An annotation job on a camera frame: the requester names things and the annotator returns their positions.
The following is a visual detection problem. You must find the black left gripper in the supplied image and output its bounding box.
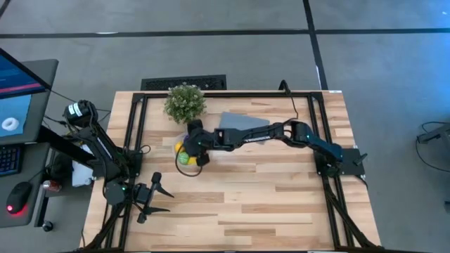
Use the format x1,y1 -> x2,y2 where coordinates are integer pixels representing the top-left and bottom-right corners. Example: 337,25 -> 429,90
133,171 -> 176,224

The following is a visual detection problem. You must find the clear plastic tupperware container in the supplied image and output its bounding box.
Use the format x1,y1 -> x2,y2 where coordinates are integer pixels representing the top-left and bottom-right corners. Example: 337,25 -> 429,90
172,129 -> 212,169

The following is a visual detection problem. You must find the green potted plant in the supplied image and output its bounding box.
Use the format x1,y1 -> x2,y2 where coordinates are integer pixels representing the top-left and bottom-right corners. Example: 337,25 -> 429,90
163,82 -> 207,124

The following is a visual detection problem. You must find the grey folded cloth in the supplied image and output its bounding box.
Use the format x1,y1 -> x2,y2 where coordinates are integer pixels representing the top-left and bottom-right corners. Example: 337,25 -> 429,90
218,111 -> 271,145

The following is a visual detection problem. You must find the black floor vent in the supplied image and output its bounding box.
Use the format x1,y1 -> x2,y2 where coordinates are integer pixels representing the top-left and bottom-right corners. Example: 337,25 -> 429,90
140,74 -> 228,91

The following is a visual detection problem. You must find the white box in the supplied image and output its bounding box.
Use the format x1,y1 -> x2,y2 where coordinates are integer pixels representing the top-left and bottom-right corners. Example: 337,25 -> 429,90
72,143 -> 95,188

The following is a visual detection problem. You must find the red can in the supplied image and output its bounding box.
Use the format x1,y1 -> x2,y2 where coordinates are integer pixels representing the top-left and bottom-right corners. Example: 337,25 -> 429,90
41,179 -> 63,193

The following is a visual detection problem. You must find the grey desk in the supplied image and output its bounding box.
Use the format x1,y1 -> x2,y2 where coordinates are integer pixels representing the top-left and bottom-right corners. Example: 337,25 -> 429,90
0,142 -> 52,228

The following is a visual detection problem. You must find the black mouse with red light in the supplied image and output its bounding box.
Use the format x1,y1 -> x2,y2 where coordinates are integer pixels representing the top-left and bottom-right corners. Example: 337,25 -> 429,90
6,181 -> 32,215

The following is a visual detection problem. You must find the black keyboard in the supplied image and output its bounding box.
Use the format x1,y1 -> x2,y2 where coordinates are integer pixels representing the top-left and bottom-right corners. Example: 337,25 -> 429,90
0,143 -> 23,177

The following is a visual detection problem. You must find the computer monitor with blue screen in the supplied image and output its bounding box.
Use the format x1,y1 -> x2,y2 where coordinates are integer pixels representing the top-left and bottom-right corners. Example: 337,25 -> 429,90
0,47 -> 59,145

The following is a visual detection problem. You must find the grey floor device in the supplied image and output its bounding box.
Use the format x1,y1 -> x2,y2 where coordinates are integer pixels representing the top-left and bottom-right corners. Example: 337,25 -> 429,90
417,122 -> 450,145

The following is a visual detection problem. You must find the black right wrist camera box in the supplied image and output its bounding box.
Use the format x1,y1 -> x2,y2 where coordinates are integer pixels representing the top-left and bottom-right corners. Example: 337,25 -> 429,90
213,127 -> 230,148

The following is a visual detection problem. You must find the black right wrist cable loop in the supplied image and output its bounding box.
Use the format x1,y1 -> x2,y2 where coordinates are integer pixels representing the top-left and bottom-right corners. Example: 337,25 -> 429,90
174,145 -> 204,178

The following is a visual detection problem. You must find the black aluminium table frame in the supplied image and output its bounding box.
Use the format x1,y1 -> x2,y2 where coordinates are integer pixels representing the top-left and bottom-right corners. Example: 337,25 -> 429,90
79,90 -> 386,253

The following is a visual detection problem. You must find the long black arm cable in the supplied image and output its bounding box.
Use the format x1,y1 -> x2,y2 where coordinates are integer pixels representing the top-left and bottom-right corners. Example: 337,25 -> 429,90
278,79 -> 300,122

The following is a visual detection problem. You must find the black floor cable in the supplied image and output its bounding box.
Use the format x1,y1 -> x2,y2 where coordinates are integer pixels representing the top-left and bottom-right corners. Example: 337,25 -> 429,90
415,121 -> 450,173

